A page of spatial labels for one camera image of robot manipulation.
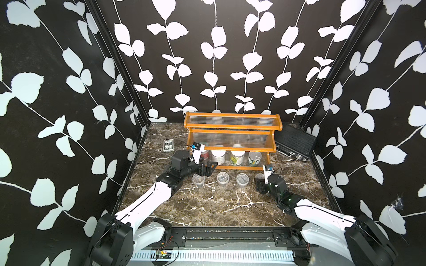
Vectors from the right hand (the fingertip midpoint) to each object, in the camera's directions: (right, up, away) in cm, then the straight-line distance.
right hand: (258, 174), depth 88 cm
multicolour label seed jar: (-1, +8, +5) cm, 10 cm away
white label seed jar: (-22, +10, +3) cm, 24 cm away
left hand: (-25, +10, -8) cm, 28 cm away
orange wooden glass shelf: (-11, +18, +23) cm, 31 cm away
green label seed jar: (-11, +9, +4) cm, 15 cm away
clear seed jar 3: (-9, -3, 0) cm, 9 cm away
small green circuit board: (-47, -31, -17) cm, 59 cm away
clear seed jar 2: (-19, -2, 0) cm, 19 cm away
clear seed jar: (-33, -2, -2) cm, 33 cm away
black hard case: (+28, +18, +19) cm, 39 cm away
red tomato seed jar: (-30, +10, +8) cm, 33 cm away
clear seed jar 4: (-1, -2, -3) cm, 4 cm away
